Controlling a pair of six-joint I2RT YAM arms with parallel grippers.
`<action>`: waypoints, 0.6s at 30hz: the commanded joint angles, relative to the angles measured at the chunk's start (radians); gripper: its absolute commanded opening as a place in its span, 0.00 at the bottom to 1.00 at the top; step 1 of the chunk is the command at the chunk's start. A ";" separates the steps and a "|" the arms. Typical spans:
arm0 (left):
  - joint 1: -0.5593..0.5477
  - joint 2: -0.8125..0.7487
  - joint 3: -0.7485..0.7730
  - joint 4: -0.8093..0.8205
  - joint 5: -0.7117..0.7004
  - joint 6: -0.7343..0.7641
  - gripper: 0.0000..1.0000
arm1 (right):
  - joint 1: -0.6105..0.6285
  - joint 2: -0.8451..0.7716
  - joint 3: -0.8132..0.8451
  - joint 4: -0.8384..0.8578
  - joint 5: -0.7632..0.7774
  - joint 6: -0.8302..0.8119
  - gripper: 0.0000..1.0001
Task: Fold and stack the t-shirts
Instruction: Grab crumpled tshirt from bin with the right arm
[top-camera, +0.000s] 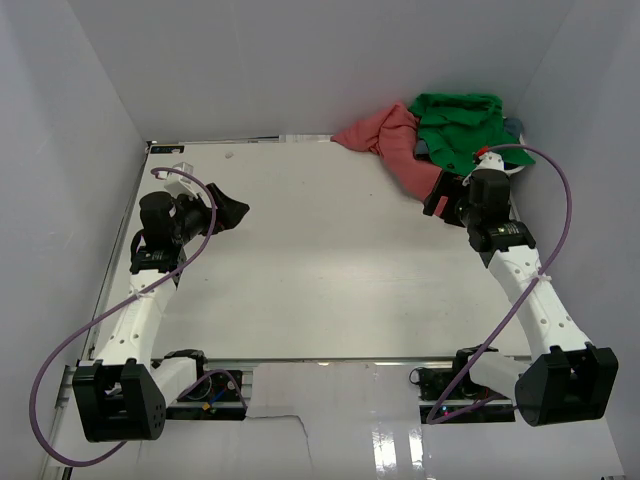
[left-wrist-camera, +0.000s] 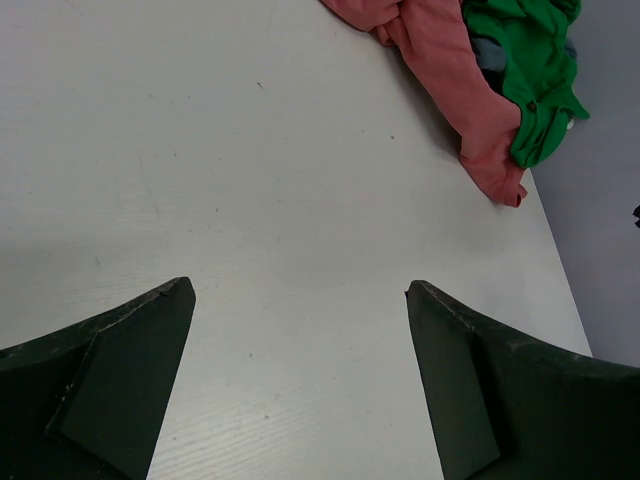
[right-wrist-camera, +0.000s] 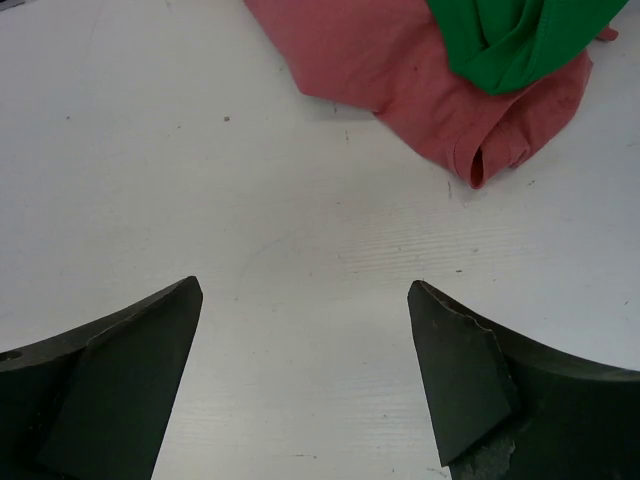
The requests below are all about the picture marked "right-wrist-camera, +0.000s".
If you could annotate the green t shirt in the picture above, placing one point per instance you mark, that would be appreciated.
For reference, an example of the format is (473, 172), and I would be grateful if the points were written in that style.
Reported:
(504, 46)

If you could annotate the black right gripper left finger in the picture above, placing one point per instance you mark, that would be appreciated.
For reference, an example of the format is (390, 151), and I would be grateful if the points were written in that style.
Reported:
(94, 402)

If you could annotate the salmon pink t shirt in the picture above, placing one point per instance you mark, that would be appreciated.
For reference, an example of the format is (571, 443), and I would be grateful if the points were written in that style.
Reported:
(389, 57)

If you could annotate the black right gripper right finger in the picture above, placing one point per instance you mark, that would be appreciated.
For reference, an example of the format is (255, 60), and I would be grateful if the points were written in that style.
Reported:
(504, 406)

